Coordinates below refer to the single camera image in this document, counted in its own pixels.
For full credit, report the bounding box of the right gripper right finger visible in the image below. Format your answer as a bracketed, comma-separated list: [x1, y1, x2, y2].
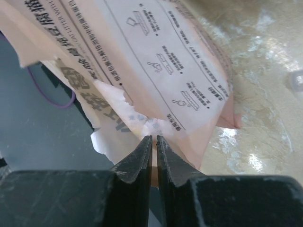
[157, 136, 303, 227]

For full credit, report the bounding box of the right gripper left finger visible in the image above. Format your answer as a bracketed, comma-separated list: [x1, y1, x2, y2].
[0, 136, 152, 227]

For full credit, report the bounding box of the pink cat litter bag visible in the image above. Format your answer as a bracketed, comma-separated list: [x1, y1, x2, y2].
[0, 0, 241, 169]

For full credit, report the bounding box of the clear plastic scoop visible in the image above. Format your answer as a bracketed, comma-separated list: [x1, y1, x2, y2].
[289, 70, 303, 92]

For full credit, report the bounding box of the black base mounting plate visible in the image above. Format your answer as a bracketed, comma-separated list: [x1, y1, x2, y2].
[0, 38, 112, 171]

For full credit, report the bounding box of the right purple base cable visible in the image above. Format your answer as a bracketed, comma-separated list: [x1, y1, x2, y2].
[26, 66, 77, 109]

